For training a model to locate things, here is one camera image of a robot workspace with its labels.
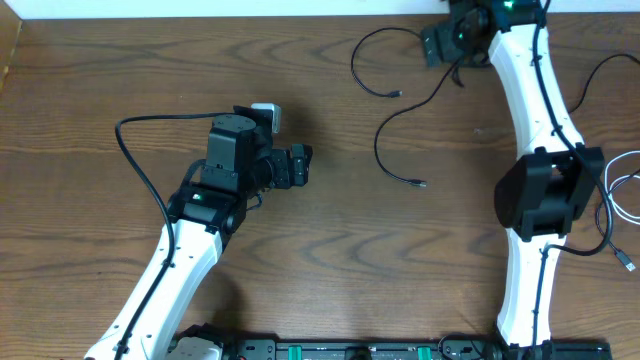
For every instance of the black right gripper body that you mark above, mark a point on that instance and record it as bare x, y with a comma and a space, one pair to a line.
454, 40

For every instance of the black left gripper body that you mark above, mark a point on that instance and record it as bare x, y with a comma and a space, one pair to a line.
283, 173

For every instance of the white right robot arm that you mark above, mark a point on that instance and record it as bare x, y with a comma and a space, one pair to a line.
555, 173

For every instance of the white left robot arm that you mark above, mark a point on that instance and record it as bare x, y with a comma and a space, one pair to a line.
209, 206

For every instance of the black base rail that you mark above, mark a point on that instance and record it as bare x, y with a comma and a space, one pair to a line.
208, 342

